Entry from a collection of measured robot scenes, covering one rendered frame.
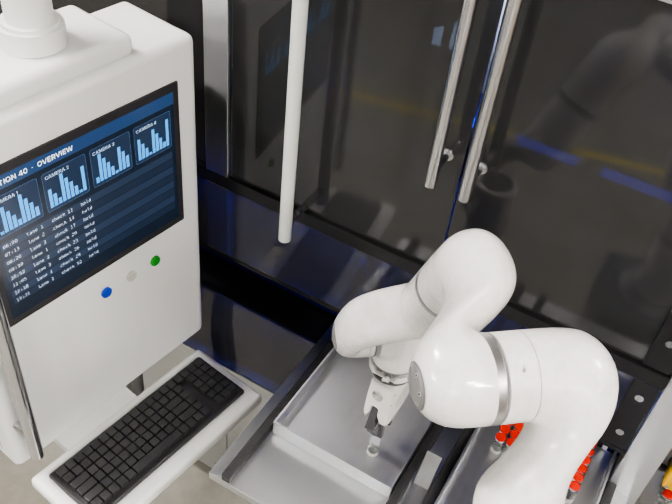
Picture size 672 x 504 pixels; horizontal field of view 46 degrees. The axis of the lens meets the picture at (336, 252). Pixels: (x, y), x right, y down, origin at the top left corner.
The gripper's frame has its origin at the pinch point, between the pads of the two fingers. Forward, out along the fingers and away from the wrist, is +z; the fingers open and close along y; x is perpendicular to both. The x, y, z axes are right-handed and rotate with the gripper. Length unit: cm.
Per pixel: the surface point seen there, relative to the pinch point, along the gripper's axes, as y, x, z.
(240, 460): -16.5, 19.8, 9.1
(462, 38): 12, 5, -71
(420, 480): -0.5, -10.5, 9.9
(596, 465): 22.9, -38.4, 10.4
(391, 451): 2.6, -2.7, 10.6
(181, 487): 15, 62, 98
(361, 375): 15.6, 11.3, 10.3
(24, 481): -10, 102, 99
